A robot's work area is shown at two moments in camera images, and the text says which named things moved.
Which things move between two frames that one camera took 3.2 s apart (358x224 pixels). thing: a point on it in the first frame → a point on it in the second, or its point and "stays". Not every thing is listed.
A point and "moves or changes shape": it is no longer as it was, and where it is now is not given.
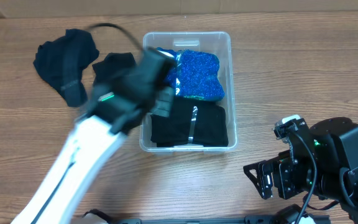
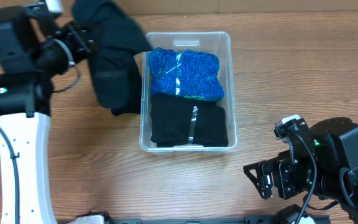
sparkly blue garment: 194,74 stays
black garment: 113,64 moves or changes shape
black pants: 210,124 stays
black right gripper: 285,165 stays
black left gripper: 168,107 → 80,46
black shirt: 60,61 moves or changes shape
